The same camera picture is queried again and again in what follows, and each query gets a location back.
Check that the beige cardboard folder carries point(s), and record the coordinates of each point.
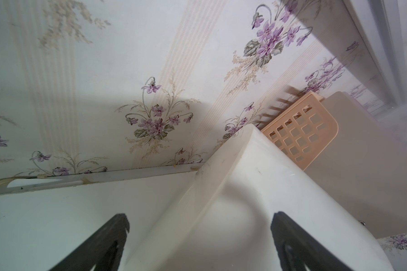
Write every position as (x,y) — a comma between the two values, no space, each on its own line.
(364,168)

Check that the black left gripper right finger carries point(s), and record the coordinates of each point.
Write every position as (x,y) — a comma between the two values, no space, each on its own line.
(298,250)

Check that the round white drawer cabinet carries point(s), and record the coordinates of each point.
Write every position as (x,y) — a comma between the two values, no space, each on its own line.
(222,221)

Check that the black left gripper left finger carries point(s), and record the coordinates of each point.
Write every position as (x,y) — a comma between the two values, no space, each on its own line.
(102,251)

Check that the beige plastic file organizer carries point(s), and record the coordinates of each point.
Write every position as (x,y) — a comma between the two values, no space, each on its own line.
(303,130)

